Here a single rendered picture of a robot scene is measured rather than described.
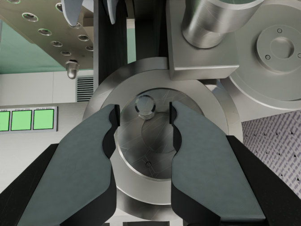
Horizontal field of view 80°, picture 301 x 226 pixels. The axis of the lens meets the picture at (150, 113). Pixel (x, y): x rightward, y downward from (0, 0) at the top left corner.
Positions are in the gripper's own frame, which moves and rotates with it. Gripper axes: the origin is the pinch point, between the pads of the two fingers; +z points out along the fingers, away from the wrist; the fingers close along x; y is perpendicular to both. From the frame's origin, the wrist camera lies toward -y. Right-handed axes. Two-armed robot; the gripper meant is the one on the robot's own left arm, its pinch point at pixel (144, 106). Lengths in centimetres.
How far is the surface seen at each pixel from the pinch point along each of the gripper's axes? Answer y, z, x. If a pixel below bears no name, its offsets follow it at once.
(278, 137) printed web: 11.8, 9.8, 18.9
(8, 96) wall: 112, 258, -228
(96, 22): -4.4, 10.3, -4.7
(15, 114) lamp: 18, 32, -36
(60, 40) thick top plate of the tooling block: 0.3, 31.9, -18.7
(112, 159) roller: 5.1, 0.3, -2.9
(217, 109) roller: 2.2, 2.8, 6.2
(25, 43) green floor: 29, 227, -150
